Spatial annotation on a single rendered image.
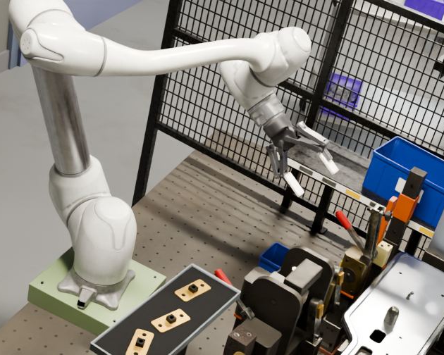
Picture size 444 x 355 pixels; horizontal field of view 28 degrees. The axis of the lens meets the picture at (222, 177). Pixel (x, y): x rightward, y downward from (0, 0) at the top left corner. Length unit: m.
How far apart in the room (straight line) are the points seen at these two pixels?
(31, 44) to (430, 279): 1.27
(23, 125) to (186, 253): 2.06
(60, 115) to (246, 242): 0.89
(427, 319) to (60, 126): 1.10
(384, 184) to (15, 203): 1.96
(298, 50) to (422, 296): 0.76
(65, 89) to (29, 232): 1.72
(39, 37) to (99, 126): 2.76
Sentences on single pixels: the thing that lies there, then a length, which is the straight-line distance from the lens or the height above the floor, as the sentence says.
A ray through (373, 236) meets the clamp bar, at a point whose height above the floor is 1.14.
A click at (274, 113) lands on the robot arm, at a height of 1.35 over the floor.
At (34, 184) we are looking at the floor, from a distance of 4.29.
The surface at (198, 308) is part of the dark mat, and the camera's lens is 1.96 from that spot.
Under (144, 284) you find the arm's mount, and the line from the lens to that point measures 2.62.
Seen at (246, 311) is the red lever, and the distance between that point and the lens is 2.08.
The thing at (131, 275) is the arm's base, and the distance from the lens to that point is 2.62.
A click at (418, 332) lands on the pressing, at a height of 1.00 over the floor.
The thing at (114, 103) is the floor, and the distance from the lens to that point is 5.05.
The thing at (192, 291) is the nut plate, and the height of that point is 1.17.
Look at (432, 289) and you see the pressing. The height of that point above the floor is 1.00.
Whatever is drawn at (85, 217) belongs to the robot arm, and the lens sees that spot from 2.43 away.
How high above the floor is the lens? 2.44
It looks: 32 degrees down
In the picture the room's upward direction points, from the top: 14 degrees clockwise
